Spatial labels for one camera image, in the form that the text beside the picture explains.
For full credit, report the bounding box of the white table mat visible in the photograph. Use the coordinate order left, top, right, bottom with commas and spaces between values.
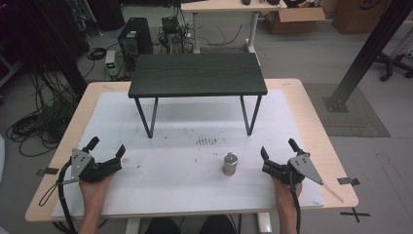
51, 89, 326, 219

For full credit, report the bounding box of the tangle of black floor cables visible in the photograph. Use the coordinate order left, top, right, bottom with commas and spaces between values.
5, 70, 81, 158

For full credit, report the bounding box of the white-legged wooden desk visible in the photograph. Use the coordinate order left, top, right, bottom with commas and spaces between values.
180, 0, 288, 55

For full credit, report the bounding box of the open cardboard box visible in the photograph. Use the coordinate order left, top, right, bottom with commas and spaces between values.
263, 7, 326, 36

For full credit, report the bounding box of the person's right hand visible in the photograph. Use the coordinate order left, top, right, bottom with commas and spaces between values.
271, 176, 304, 210

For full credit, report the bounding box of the black tape cross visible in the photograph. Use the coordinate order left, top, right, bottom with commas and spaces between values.
339, 207, 372, 224

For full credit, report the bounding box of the metal cylinder weight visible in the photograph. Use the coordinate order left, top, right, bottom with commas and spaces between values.
221, 151, 240, 176

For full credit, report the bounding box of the black metal post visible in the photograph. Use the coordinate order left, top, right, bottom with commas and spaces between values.
322, 0, 413, 114

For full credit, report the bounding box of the person's right leg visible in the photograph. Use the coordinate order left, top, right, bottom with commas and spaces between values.
199, 214, 237, 234

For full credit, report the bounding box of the person's left hand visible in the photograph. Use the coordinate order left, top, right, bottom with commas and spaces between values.
78, 173, 117, 207

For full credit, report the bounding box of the thin wooden stick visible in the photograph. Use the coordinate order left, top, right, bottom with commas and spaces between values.
320, 182, 345, 204

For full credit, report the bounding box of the black electronic device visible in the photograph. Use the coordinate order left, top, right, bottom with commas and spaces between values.
158, 16, 185, 54

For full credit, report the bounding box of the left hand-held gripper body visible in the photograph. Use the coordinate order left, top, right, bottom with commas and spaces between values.
70, 148, 123, 183

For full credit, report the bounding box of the black computer tower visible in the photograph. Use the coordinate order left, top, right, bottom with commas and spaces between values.
117, 17, 154, 59

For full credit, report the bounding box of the grey power supply box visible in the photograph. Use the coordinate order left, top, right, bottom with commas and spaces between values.
104, 50, 118, 78

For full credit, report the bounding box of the coiled black cable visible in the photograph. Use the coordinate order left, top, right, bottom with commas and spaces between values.
86, 47, 108, 61

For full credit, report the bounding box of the light wooden table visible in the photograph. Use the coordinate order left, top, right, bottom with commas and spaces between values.
24, 78, 359, 223

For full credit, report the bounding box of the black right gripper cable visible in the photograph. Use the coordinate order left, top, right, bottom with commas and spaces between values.
289, 180, 303, 234

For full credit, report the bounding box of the black tape strip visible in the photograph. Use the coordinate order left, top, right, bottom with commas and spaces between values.
36, 167, 60, 177
336, 176, 360, 187

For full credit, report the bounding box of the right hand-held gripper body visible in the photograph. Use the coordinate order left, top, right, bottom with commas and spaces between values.
261, 152, 325, 186

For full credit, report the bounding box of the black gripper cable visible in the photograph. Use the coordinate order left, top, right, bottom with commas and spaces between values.
38, 158, 80, 234
289, 180, 303, 234

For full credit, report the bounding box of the closed cardboard box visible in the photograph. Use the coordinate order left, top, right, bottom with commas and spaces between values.
330, 0, 393, 36

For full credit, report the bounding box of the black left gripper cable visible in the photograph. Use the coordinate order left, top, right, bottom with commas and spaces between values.
38, 158, 80, 234

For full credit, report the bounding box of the black wooden shelf riser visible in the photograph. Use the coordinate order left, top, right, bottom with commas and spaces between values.
128, 52, 269, 139

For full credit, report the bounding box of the grey floor mat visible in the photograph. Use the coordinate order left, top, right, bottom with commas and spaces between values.
303, 82, 392, 138

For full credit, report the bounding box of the black office chair base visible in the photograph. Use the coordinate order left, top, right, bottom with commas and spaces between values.
372, 51, 413, 83

